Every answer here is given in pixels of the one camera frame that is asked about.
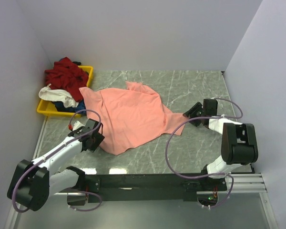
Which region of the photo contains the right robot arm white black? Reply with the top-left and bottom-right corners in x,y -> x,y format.
183,98 -> 258,190

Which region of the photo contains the blue t shirt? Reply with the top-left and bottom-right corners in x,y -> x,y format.
52,100 -> 86,113

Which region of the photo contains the white t shirt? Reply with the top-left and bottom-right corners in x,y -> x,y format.
39,84 -> 79,108

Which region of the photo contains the black base beam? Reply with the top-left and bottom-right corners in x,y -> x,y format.
81,174 -> 227,201

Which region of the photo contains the red t shirt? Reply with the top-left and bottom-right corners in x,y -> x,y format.
44,57 -> 89,102

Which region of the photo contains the pink t shirt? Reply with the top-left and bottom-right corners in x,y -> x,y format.
79,82 -> 187,156

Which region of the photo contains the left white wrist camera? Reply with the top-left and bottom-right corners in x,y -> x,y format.
68,121 -> 85,133

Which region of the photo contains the yellow plastic bin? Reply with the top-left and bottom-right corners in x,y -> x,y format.
36,65 -> 93,117

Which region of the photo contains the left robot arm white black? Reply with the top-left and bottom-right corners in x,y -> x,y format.
7,119 -> 104,213

